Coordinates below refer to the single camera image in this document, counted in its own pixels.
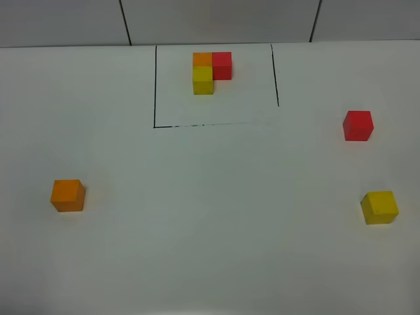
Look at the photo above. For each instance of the yellow template cube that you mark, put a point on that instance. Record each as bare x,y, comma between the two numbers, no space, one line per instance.
202,80

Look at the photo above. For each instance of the red template cube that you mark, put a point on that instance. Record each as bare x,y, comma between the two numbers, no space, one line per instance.
222,65

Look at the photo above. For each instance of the orange template cube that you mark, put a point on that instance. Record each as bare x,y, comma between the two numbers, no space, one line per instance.
202,59

